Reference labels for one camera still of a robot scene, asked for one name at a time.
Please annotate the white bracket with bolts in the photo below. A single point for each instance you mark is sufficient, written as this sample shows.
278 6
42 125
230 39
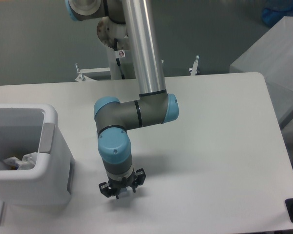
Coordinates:
97 74

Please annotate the white trash can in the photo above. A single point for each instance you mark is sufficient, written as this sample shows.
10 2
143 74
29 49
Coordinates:
36 164

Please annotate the clear crushed plastic bottle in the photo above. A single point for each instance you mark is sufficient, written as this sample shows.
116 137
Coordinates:
125 192

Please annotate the blue plastic bag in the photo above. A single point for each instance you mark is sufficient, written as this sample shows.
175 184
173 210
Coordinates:
274 10

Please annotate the grey covered box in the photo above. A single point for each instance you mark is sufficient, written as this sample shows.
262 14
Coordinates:
272 56

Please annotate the metal clamp bolt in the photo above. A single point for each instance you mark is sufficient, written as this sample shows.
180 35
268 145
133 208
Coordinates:
194 70

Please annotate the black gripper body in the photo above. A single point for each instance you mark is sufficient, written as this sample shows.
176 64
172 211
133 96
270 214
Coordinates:
116 186

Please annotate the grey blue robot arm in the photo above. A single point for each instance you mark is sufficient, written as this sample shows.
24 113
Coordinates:
154 106

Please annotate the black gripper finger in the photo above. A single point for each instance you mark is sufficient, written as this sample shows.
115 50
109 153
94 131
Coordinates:
139 178
109 190

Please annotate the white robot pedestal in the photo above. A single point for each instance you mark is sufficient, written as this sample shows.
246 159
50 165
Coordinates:
115 39

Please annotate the white wrapper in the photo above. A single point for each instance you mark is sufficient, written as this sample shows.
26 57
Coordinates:
28 161

